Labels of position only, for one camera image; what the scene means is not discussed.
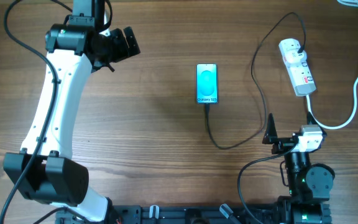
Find white power strip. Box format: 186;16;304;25
278;39;316;96

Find black charger cable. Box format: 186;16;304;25
204;11;307;150

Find blue Galaxy S25 smartphone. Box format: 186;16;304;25
196;63;218;104

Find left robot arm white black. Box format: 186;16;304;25
3;0;140;223

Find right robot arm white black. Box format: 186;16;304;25
262;113;335;223

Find white charger adapter plug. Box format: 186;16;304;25
283;50;307;67

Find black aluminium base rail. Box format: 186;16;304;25
55;203;332;224

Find white power strip cord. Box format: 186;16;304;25
305;0;358;130

